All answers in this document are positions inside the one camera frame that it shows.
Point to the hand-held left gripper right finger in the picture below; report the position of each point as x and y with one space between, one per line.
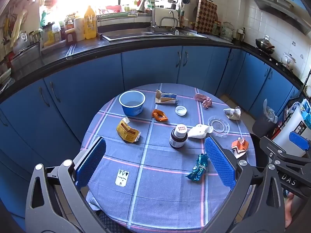
220 162

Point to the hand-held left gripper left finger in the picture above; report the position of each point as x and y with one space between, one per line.
91 162

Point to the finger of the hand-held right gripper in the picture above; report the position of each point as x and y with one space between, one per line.
269 148
298 139

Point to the teal foil wrapper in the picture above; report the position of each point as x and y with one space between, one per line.
199 166

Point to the orange white carton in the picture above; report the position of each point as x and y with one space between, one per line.
239 146

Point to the clear plastic lid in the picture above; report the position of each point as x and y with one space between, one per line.
221 126

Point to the white tissue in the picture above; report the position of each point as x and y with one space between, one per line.
198 131

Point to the yellow packet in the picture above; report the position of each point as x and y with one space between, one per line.
126 131

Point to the brown medicine bottle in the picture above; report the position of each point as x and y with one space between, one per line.
178 139

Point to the white paper wrapper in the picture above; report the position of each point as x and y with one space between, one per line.
230 113

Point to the white plastic lid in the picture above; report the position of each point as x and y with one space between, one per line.
181 110

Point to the pink wrapper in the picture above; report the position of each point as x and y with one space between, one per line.
203 99

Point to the blue paper cup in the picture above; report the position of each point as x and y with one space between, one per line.
132 110

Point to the orange wrapper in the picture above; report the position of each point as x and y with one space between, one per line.
158 114

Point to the beige blue carton piece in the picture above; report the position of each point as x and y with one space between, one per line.
165 99

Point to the person's right hand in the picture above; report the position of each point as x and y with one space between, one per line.
288 208

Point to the white plastic storage tower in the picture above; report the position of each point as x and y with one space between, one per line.
286 126

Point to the grey waste bin with bag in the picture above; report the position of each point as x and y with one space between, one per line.
261 126

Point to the blue wipes packet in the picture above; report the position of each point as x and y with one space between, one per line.
307 116

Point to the white blue plastic bag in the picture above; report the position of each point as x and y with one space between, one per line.
295 106

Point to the white paper tag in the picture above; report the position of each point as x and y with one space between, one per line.
122 178

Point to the white ceramic pot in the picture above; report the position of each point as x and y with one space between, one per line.
289 60

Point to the black gas hob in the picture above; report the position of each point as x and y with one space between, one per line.
274 59

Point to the black wok with lid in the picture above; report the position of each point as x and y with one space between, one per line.
263 44

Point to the blue kitchen base cabinets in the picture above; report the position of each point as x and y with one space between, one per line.
150 65

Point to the glass jar with liquid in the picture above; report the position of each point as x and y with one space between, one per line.
239 35

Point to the green electric kettle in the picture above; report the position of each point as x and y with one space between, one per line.
227 31

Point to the red sauce bottle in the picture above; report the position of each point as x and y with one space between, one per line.
70 35

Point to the clear plastic container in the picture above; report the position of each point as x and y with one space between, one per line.
51 37

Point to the yellow lidded jar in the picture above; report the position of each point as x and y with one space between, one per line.
216 28

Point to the steel sink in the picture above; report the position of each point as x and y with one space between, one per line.
126 35

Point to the steel range hood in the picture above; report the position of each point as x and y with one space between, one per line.
279 8

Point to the black kitchen countertop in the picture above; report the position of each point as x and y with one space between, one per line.
158 40

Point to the yellow plastic bottle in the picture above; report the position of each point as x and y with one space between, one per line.
90 24

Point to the checkered cutting board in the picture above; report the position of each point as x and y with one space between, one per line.
206 17

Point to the small steel faucet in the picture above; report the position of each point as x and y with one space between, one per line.
174 19

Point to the green striped cloth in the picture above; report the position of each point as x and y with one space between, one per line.
149 1

